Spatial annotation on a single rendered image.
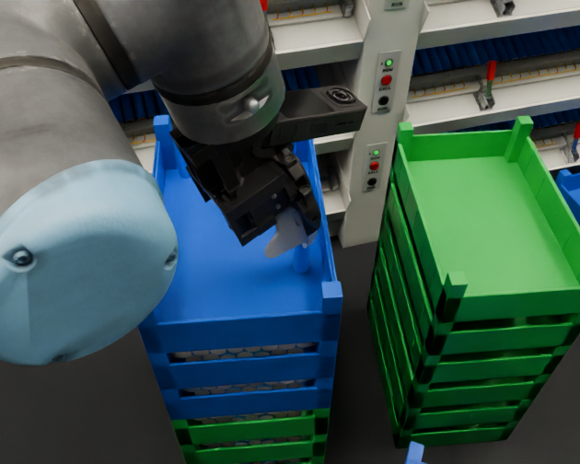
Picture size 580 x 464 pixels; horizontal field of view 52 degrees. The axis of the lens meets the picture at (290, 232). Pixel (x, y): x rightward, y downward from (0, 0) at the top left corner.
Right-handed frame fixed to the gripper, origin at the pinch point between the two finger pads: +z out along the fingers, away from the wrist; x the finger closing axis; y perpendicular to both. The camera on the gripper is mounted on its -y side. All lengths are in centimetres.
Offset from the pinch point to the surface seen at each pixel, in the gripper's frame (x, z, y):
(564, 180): -9, 59, -63
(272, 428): 6.1, 25.2, 15.5
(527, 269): 11.9, 21.9, -23.6
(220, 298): -1.8, 4.4, 11.2
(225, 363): 3.7, 6.8, 14.9
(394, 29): -28.5, 12.2, -36.6
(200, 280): -5.3, 4.2, 11.8
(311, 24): -36.8, 9.2, -26.6
